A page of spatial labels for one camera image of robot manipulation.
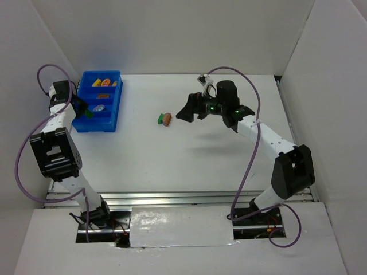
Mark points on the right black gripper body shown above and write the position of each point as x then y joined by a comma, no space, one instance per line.
197,105

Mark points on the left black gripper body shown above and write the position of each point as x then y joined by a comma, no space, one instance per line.
80,106

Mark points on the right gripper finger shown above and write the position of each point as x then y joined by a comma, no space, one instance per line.
186,114
193,103

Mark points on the green lego block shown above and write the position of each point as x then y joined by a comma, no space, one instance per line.
88,113
161,119

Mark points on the pink orange lego piece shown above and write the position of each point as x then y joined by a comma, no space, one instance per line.
167,117

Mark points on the yellow rectangular lego brick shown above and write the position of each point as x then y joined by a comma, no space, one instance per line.
97,83

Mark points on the yellow oval printed lego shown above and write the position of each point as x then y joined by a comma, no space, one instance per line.
105,83

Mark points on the purple oval lego piece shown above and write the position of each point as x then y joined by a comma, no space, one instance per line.
99,108

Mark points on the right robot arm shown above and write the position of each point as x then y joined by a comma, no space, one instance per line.
293,169

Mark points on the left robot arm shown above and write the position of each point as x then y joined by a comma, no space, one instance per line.
59,159

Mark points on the blue compartment bin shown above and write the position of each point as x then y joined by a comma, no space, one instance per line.
101,90

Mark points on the white foil covered panel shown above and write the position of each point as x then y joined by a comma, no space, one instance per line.
192,226

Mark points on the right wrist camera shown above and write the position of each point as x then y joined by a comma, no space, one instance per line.
202,79

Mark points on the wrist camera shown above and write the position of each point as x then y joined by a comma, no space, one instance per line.
51,91
202,79

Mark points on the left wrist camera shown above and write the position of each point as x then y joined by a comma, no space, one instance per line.
51,91

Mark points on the aluminium rail base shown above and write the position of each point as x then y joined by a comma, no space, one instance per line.
127,200

